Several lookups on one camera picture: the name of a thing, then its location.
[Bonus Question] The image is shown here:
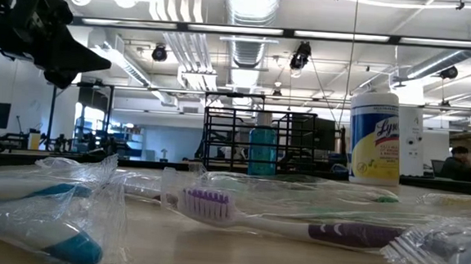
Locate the purple toothbrush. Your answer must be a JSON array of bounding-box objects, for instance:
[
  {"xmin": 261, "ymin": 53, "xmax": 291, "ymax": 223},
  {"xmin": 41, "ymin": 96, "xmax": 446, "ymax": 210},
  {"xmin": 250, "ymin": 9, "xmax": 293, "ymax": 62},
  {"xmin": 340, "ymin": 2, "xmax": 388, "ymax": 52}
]
[{"xmin": 173, "ymin": 185, "xmax": 410, "ymax": 256}]

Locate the black overhead camera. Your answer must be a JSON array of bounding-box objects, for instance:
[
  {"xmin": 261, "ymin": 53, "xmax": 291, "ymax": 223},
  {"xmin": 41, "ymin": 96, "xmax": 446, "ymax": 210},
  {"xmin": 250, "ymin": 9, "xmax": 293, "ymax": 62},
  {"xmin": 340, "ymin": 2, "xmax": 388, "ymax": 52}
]
[{"xmin": 289, "ymin": 39, "xmax": 313, "ymax": 72}]

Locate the black metal rack frame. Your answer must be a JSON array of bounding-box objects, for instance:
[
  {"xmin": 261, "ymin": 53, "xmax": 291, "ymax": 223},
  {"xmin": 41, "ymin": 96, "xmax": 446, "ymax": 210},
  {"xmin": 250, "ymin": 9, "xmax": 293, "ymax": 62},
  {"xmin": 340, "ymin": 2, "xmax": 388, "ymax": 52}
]
[{"xmin": 44, "ymin": 79, "xmax": 115, "ymax": 154}]

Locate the yellow toothbrush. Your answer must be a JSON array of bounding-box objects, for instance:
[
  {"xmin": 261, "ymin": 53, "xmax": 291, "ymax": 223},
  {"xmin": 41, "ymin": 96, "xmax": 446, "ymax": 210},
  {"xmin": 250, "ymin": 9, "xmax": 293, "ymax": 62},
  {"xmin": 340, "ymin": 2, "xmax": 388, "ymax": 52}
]
[{"xmin": 417, "ymin": 190, "xmax": 471, "ymax": 213}]

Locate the Lysol wipes canister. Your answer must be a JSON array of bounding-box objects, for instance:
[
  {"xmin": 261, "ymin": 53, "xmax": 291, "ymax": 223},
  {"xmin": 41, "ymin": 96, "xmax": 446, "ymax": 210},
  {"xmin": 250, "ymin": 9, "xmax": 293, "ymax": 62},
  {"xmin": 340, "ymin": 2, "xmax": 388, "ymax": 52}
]
[{"xmin": 345, "ymin": 89, "xmax": 406, "ymax": 188}]

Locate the black aluminium table frame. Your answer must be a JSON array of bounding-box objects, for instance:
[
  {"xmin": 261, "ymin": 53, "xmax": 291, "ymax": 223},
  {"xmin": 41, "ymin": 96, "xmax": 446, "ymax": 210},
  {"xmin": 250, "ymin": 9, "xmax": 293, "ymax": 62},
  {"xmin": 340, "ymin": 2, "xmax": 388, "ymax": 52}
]
[{"xmin": 0, "ymin": 148, "xmax": 471, "ymax": 198}]

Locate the black wire caddy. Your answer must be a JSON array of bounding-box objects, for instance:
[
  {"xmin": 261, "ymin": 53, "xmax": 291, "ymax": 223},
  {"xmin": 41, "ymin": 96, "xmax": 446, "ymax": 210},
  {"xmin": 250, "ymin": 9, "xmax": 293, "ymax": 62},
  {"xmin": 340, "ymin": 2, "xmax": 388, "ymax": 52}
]
[{"xmin": 200, "ymin": 105, "xmax": 320, "ymax": 178}]

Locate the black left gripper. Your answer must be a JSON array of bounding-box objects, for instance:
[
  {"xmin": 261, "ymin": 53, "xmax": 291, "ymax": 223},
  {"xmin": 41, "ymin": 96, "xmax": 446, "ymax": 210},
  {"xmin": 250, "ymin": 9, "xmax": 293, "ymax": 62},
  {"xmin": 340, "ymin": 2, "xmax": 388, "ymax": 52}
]
[{"xmin": 0, "ymin": 7, "xmax": 116, "ymax": 93}]

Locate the black monitor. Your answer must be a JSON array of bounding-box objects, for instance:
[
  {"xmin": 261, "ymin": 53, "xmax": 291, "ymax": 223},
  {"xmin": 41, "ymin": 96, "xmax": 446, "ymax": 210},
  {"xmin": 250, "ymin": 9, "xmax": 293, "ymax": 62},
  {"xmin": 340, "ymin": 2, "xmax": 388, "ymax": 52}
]
[{"xmin": 291, "ymin": 114, "xmax": 339, "ymax": 152}]

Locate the blue toothbrush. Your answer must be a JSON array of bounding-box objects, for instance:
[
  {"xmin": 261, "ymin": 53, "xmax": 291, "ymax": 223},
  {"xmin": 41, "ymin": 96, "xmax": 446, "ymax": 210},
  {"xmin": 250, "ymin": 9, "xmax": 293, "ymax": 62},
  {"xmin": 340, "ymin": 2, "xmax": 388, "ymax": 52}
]
[
  {"xmin": 0, "ymin": 205, "xmax": 108, "ymax": 264},
  {"xmin": 378, "ymin": 214, "xmax": 471, "ymax": 264},
  {"xmin": 0, "ymin": 149, "xmax": 120, "ymax": 212}
]

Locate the black crossbeam with light strips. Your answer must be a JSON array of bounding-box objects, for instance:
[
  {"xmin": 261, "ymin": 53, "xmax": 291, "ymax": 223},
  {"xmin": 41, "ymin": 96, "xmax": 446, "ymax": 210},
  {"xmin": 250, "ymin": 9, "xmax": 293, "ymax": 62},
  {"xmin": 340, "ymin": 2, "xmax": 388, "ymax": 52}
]
[{"xmin": 72, "ymin": 14, "xmax": 471, "ymax": 51}]

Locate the teal mouthwash bottle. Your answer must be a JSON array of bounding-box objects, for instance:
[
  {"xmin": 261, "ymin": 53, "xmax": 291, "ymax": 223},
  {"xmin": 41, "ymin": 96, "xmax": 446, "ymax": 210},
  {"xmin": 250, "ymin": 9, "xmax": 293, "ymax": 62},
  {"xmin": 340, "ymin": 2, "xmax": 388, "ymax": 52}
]
[{"xmin": 247, "ymin": 111, "xmax": 281, "ymax": 178}]

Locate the silver ceiling air duct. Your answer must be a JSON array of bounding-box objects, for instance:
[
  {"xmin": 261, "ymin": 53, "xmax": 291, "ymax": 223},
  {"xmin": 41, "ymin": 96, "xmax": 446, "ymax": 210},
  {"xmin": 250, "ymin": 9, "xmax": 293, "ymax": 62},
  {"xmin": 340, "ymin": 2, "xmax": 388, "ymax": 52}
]
[{"xmin": 221, "ymin": 0, "xmax": 282, "ymax": 69}]

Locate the white round pillar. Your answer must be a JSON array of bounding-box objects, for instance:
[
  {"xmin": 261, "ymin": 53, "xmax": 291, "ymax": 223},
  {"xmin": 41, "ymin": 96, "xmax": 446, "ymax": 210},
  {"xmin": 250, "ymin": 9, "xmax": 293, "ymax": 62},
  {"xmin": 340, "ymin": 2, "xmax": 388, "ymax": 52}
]
[{"xmin": 395, "ymin": 105, "xmax": 428, "ymax": 177}]

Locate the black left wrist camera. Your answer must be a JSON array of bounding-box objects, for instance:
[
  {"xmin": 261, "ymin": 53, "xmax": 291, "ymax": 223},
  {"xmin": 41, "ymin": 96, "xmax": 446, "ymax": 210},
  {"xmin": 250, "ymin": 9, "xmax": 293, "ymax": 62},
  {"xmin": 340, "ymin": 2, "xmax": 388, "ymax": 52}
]
[{"xmin": 7, "ymin": 0, "xmax": 75, "ymax": 37}]

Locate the yellow container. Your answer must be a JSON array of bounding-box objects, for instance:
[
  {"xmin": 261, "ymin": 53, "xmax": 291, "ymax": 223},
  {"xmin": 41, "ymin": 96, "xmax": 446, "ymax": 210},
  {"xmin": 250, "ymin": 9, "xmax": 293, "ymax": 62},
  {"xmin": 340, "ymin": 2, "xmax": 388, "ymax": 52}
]
[{"xmin": 27, "ymin": 132, "xmax": 41, "ymax": 151}]

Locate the black ceiling spotlight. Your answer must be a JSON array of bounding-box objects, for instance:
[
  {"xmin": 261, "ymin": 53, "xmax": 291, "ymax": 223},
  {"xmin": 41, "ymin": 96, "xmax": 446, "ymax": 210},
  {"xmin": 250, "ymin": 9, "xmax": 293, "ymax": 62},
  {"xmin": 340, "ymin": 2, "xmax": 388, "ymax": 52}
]
[
  {"xmin": 150, "ymin": 43, "xmax": 168, "ymax": 63},
  {"xmin": 438, "ymin": 65, "xmax": 460, "ymax": 81}
]

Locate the person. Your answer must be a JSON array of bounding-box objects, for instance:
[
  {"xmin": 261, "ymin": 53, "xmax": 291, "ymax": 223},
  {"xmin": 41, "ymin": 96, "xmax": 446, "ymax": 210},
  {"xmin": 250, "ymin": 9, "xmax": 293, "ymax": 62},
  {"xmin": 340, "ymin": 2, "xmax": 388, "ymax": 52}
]
[{"xmin": 437, "ymin": 144, "xmax": 471, "ymax": 182}]

